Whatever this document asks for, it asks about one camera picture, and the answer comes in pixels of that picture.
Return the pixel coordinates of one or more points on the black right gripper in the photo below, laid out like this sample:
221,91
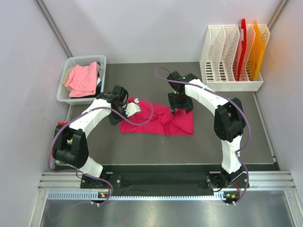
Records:
187,106

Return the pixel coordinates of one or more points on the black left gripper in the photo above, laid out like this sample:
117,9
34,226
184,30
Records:
113,121

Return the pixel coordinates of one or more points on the magenta t shirt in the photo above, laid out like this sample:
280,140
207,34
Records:
158,119

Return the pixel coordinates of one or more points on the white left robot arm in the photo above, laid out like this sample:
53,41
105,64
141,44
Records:
71,145

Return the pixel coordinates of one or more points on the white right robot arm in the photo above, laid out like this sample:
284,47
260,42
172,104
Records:
229,123

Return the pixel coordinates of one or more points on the light pink t shirt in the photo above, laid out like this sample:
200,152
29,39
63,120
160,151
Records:
82,80

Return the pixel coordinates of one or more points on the white plastic laundry basket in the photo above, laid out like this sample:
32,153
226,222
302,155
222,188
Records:
63,94

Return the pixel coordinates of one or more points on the beige cloth in basket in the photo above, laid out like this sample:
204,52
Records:
66,77

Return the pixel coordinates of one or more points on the red and green book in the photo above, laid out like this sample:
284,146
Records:
61,123

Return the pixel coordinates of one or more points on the white file organiser rack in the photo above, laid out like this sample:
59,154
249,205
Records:
218,61

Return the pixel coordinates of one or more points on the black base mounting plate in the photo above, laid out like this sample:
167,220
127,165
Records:
164,180

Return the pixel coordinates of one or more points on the red plastic folder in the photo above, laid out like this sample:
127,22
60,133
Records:
242,46

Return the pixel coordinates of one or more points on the orange plastic folder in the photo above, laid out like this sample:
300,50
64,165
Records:
262,35

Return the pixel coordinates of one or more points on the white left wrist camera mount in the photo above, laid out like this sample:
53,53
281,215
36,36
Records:
132,108

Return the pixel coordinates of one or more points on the aluminium frame rail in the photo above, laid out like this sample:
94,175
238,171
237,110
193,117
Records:
258,180

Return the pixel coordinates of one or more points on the grey slotted cable duct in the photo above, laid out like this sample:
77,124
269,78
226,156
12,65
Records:
101,196

